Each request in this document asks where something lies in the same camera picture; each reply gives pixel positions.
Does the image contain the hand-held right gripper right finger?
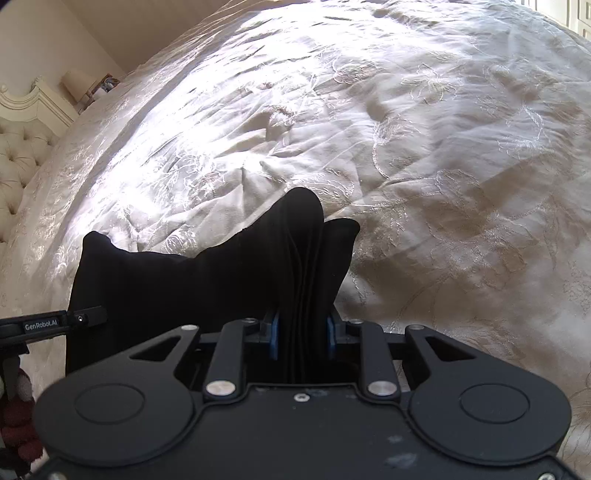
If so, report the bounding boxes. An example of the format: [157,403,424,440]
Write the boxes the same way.
[324,314,478,398]

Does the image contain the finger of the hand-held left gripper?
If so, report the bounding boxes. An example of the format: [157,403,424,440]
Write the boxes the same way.
[68,306,108,329]

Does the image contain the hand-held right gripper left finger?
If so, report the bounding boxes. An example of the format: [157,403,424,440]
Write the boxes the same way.
[129,310,281,398]

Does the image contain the black pants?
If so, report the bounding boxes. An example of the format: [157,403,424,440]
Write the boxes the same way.
[65,187,362,384]

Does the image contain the cream tufted headboard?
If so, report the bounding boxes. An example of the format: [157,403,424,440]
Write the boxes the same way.
[0,76,80,245]

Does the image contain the cream embroidered bedspread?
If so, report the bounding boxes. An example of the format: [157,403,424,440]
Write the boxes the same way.
[0,0,591,480]

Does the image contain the cream table lamp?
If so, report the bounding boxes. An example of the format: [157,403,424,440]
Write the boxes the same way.
[61,69,101,115]

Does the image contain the small items on nightstand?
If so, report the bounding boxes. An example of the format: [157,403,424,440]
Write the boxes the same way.
[90,73,123,99]

